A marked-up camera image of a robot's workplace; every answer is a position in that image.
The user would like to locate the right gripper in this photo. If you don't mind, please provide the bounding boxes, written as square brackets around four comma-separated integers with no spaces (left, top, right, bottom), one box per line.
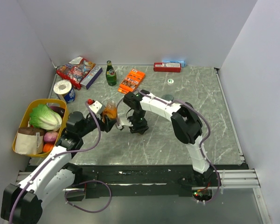
[124,111,149,136]

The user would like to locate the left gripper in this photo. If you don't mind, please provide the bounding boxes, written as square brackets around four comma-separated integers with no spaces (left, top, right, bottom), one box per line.
[78,110,118,138]

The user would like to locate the orange juice bottle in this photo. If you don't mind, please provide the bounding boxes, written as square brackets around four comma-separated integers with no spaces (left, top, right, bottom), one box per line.
[102,101,117,123]

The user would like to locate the clear plastic bottle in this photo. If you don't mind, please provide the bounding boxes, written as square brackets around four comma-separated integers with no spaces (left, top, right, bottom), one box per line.
[161,94,174,101]

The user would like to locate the white green bottle cap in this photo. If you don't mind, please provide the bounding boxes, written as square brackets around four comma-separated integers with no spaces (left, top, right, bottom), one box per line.
[167,79,174,85]

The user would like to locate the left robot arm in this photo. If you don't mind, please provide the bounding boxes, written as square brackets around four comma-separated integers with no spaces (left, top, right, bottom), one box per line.
[0,112,117,224]

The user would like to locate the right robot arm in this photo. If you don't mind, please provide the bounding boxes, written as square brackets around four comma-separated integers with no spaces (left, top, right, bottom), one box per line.
[123,90,211,186]

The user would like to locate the green glass bottle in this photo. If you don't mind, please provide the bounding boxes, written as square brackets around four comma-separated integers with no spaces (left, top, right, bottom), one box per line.
[105,60,117,86]

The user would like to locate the dark purple eggplant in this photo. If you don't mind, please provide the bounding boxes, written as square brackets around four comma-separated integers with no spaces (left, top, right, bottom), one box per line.
[49,105,65,118]

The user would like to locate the red onion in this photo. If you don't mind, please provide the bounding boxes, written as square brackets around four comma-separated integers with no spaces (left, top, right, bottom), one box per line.
[43,131,58,144]

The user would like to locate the white purple box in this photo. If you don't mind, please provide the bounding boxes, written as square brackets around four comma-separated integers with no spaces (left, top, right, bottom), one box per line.
[80,66,103,89]

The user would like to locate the toilet paper roll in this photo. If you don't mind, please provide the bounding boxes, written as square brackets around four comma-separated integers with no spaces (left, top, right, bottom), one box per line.
[53,80,76,104]

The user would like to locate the plastic cabbage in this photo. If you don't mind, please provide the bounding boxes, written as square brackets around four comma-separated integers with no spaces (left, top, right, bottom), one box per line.
[29,104,62,131]

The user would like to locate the orange fruit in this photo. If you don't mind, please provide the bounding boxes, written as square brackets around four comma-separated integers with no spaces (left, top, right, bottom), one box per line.
[42,143,54,153]

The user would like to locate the orange snack box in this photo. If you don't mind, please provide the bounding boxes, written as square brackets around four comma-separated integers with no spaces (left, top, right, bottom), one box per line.
[118,69,145,94]

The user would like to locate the red snack bag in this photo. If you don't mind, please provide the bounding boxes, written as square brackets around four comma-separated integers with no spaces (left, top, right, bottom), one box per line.
[56,56,96,90]

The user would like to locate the yellow basket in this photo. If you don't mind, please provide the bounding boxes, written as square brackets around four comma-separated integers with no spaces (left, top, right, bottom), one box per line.
[12,98,69,158]

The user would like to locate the brown paper bag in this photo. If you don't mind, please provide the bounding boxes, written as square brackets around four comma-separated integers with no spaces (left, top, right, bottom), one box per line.
[14,127,45,154]

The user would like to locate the red flat box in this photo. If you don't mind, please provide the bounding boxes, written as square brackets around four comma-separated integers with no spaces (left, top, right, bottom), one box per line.
[154,62,182,73]

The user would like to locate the blue flat box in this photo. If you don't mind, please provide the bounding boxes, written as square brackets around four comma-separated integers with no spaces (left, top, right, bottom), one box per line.
[162,60,186,68]

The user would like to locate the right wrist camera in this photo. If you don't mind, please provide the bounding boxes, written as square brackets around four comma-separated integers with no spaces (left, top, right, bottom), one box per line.
[116,117,133,130]

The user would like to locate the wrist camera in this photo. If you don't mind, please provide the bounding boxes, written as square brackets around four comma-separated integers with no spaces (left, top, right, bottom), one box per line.
[87,99,105,115]
[116,117,133,130]

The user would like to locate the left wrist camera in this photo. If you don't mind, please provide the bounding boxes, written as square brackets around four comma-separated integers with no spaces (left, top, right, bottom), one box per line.
[87,99,105,115]

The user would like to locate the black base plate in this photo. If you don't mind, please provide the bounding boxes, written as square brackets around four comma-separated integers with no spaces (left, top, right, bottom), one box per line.
[55,164,222,199]

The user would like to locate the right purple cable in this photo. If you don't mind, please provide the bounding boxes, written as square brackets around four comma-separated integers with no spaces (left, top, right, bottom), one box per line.
[116,90,222,203]

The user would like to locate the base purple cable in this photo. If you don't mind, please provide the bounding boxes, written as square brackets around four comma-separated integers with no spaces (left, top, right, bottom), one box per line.
[64,179,112,213]

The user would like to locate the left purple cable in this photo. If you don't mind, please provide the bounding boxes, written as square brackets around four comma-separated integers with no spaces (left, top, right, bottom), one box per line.
[8,101,102,224]

